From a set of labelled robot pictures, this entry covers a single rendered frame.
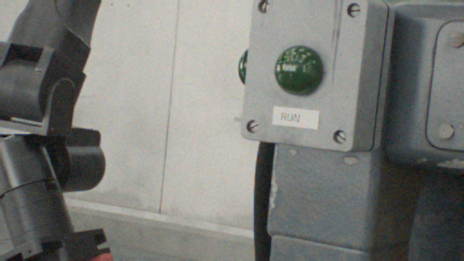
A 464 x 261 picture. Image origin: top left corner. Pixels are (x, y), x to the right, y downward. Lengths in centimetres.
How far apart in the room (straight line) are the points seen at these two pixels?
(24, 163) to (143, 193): 608
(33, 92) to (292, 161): 36
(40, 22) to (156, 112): 599
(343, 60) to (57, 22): 43
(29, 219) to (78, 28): 19
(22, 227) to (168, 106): 596
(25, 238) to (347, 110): 44
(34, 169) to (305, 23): 42
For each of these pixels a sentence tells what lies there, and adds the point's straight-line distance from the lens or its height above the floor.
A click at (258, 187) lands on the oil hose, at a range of 64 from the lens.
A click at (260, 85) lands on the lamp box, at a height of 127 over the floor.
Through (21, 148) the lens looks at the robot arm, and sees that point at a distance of 92.
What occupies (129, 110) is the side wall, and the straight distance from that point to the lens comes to 705.
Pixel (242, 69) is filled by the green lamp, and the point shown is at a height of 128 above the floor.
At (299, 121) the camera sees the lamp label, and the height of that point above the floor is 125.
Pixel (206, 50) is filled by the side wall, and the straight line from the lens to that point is 670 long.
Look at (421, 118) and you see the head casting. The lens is 59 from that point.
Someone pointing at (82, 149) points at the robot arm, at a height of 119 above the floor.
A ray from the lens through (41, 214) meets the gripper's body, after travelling 90.
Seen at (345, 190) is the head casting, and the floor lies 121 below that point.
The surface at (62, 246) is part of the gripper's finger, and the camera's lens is 89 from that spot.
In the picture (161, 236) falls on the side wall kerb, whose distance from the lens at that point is 687.
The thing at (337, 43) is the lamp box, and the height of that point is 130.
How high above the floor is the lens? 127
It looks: 3 degrees down
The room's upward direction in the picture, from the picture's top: 5 degrees clockwise
